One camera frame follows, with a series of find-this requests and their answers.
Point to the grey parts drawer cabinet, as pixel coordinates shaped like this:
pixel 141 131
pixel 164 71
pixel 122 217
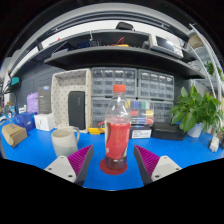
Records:
pixel 103 81
pixel 156 85
pixel 98 110

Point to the blue box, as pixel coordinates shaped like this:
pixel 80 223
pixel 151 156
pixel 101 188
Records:
pixel 25 120

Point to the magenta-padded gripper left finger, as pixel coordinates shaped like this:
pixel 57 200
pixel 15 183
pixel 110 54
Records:
pixel 60 166

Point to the flat black case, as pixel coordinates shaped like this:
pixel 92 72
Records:
pixel 168 131

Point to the yellow multimeter with red leads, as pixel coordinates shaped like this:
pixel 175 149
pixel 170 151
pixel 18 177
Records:
pixel 95 130

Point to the white metal rack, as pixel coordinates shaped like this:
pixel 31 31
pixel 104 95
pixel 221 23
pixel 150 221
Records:
pixel 210 60

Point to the beige dotted tray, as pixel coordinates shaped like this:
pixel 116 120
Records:
pixel 60 100

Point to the teal box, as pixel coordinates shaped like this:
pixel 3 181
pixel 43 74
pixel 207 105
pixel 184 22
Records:
pixel 15 80

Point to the purple plastic bag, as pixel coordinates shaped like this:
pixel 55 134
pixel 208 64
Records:
pixel 32 102

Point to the black rectangular speaker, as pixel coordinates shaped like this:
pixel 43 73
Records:
pixel 76 110

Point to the dark grey flat box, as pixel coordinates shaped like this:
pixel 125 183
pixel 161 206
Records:
pixel 44 100

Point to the brown cardboard box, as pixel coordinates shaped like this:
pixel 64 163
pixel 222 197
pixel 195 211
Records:
pixel 14 135

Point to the grey and white ceramic mug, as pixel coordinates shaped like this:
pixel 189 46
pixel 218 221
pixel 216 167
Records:
pixel 64 143

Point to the black box with white label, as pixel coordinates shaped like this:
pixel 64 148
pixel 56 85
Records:
pixel 140 132

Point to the clear red-capped drink bottle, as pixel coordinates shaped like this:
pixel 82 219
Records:
pixel 117 136

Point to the green potted plant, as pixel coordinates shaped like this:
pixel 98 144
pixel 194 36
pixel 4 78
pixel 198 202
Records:
pixel 195 111

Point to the white power adapter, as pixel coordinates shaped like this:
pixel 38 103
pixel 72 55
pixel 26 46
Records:
pixel 214 144

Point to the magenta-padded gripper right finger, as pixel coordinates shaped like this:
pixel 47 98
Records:
pixel 162 166

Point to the flat round red coaster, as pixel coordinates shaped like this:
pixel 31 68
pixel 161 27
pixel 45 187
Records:
pixel 113 172

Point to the drawer cabinet with coloured parts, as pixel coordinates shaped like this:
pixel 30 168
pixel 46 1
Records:
pixel 153 111

